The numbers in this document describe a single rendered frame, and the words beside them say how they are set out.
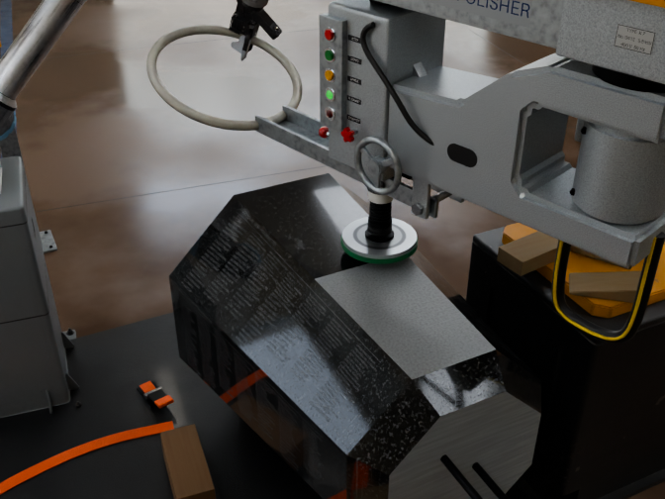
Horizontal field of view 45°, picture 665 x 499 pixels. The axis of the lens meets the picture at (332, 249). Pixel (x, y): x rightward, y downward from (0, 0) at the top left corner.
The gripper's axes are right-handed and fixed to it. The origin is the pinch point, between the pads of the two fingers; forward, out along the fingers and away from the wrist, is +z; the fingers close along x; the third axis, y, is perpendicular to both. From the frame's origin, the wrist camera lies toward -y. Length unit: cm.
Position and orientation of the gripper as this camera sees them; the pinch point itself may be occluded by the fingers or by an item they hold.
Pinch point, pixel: (247, 53)
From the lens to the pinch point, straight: 281.2
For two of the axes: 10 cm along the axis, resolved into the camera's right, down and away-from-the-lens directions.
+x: -2.8, 6.7, -6.9
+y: -9.2, -3.9, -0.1
